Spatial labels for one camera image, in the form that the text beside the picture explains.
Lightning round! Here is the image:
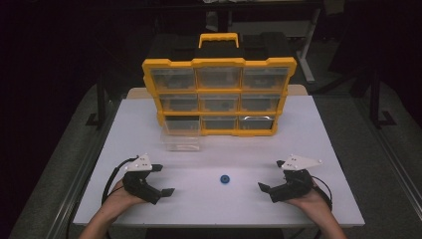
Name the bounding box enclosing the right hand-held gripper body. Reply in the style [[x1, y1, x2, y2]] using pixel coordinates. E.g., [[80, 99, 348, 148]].
[[268, 153, 323, 204]]

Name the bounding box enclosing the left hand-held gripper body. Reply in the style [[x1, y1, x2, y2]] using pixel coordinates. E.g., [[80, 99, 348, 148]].
[[122, 153, 163, 205]]

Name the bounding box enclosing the person's left hand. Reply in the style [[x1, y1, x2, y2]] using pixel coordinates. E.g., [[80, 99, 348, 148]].
[[105, 179, 147, 217]]

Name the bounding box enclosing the person's right hand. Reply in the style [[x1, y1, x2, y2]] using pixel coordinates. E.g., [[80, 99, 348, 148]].
[[287, 186, 332, 222]]

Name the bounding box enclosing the clear plastic drawer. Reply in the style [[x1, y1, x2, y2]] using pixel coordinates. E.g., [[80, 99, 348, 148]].
[[160, 119, 202, 153]]

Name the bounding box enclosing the black metal stand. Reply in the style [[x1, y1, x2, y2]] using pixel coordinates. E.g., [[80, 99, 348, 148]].
[[368, 68, 398, 129], [85, 71, 109, 129]]

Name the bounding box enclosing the yellow and black drawer organizer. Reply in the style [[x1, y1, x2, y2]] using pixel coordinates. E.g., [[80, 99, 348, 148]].
[[141, 32, 299, 138]]

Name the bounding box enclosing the white desk with metal leg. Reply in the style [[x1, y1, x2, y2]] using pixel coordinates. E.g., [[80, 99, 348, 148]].
[[228, 8, 322, 85]]

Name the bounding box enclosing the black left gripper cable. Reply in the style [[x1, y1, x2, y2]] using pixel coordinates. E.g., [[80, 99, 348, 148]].
[[101, 154, 139, 206]]

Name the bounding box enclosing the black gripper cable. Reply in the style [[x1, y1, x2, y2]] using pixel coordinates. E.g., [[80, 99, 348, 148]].
[[101, 154, 139, 206], [311, 174, 333, 212]]

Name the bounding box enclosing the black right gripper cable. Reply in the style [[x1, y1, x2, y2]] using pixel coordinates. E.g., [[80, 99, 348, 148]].
[[311, 174, 333, 212]]

